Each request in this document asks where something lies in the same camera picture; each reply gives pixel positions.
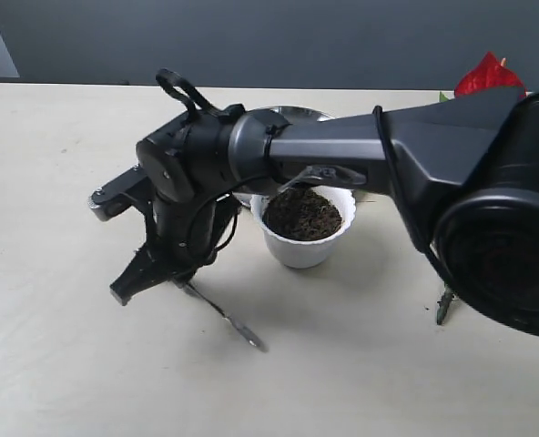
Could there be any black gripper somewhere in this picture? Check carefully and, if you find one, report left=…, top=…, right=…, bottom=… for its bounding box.
left=110, top=190, right=238, bottom=305

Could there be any steel spork spoon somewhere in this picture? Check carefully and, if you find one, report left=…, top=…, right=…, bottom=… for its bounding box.
left=176, top=281, right=269, bottom=352

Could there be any artificial red anthurium plant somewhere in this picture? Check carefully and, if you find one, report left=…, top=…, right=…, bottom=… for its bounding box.
left=435, top=52, right=527, bottom=326

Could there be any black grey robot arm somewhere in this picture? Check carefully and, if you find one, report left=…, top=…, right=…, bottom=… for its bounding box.
left=108, top=86, right=539, bottom=337

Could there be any white scalloped flower pot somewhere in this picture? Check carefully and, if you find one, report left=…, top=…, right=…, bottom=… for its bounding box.
left=249, top=186, right=356, bottom=269

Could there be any round steel plate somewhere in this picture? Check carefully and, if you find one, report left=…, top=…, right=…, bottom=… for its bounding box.
left=233, top=106, right=334, bottom=209

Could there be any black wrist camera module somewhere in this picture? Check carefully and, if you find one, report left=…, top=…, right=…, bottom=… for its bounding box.
left=88, top=165, right=152, bottom=222

